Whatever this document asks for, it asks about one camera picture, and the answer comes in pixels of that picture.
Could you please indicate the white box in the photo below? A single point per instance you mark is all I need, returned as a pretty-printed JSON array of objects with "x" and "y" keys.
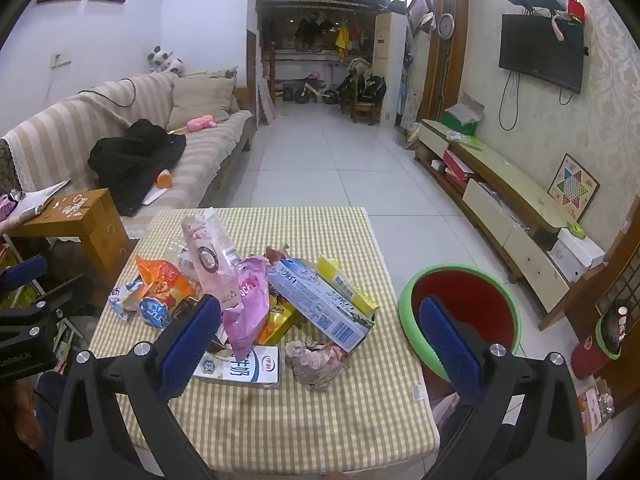
[{"x": 577, "y": 255}]

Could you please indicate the black jacket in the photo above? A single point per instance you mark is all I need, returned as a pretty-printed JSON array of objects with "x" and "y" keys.
[{"x": 135, "y": 160}]

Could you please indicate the blue toothpaste box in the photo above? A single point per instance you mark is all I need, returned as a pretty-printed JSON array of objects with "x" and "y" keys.
[{"x": 310, "y": 300}]

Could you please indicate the wooden chair with clothes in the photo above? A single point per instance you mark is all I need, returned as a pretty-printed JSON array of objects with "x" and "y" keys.
[{"x": 362, "y": 90}]

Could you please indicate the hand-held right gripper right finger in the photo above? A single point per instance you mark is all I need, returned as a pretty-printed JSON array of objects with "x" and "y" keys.
[{"x": 450, "y": 345}]

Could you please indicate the pink printed clear package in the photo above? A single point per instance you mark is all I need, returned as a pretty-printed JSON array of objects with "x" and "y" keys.
[{"x": 210, "y": 255}]

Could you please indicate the star checkers board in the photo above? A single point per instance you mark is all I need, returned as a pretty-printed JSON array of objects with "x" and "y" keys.
[{"x": 572, "y": 187}]

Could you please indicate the yellow checked tablecloth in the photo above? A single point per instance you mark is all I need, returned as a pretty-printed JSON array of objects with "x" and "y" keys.
[{"x": 300, "y": 425}]

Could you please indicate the red bin with green rim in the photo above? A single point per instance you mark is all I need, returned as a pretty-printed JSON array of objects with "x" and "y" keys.
[{"x": 480, "y": 287}]

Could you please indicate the pink plastic bag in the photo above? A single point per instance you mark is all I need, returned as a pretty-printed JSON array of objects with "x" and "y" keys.
[{"x": 245, "y": 305}]

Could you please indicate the cream television cabinet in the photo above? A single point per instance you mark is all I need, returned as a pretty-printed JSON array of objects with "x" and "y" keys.
[{"x": 500, "y": 180}]

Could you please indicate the standing air conditioner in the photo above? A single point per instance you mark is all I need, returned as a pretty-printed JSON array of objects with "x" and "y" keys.
[{"x": 387, "y": 60}]

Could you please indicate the green box with cardboard flaps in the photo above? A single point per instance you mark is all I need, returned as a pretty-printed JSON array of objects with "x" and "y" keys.
[{"x": 457, "y": 122}]

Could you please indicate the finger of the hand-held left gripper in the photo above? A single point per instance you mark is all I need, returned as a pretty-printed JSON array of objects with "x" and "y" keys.
[
  {"x": 22, "y": 272},
  {"x": 70, "y": 297}
]

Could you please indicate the yellow hanging garment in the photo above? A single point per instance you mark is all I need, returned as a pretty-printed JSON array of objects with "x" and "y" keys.
[{"x": 342, "y": 40}]

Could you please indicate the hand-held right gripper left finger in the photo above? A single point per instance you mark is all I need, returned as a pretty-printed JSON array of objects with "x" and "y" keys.
[{"x": 192, "y": 340}]

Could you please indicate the orange snack bag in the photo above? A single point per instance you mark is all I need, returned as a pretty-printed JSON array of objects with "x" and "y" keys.
[{"x": 165, "y": 280}]

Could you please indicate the pink toy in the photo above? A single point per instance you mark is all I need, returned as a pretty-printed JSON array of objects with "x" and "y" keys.
[{"x": 202, "y": 124}]

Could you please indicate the blue white snack wrapper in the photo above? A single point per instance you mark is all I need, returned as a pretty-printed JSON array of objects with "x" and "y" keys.
[{"x": 132, "y": 302}]

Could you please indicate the small red bin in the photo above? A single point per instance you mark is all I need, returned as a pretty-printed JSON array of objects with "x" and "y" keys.
[{"x": 592, "y": 355}]

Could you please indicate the green packet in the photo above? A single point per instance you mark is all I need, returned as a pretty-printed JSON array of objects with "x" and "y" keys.
[{"x": 576, "y": 229}]

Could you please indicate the white balance bike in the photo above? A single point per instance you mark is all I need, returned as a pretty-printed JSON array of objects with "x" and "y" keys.
[{"x": 310, "y": 90}]

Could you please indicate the green flat packets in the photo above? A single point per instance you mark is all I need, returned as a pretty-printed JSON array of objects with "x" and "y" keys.
[{"x": 467, "y": 141}]

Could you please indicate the wooden side table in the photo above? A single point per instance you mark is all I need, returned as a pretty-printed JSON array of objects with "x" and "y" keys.
[{"x": 95, "y": 230}]

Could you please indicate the white milk carton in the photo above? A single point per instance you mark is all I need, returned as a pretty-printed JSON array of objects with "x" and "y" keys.
[{"x": 250, "y": 367}]

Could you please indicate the yellow snack packet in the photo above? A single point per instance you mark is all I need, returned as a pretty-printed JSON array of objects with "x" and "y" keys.
[{"x": 275, "y": 322}]

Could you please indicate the beige pillow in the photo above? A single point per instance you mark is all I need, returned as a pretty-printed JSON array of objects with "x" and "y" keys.
[{"x": 200, "y": 100}]

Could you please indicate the orange carton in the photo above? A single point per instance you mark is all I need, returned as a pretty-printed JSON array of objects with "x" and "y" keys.
[{"x": 590, "y": 407}]

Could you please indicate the panda plush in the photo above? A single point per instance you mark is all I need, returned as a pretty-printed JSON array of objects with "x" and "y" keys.
[{"x": 165, "y": 60}]

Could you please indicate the black wall television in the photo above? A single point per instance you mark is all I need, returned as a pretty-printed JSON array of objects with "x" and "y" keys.
[{"x": 540, "y": 52}]

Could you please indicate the red box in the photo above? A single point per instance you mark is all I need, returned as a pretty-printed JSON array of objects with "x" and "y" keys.
[{"x": 457, "y": 165}]

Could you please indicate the round wall clock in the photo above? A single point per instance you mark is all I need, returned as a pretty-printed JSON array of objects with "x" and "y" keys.
[{"x": 446, "y": 26}]

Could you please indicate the red brown wrapper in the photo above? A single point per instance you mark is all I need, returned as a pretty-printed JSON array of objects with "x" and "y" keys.
[{"x": 275, "y": 255}]

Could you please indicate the striped beige sofa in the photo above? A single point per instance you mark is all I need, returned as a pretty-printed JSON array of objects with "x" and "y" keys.
[{"x": 60, "y": 135}]

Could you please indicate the person's left forearm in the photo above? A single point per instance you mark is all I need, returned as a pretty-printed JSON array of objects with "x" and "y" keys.
[{"x": 15, "y": 420}]

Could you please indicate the yellow box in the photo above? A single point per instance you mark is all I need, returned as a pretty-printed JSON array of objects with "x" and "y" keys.
[{"x": 345, "y": 280}]

